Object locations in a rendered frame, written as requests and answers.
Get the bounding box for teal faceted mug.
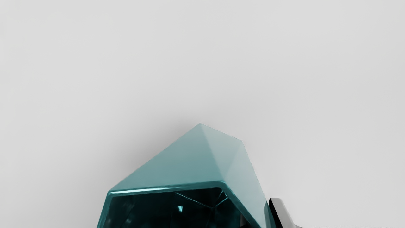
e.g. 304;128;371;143
97;123;276;228

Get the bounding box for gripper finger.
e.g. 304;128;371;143
269;198;303;228

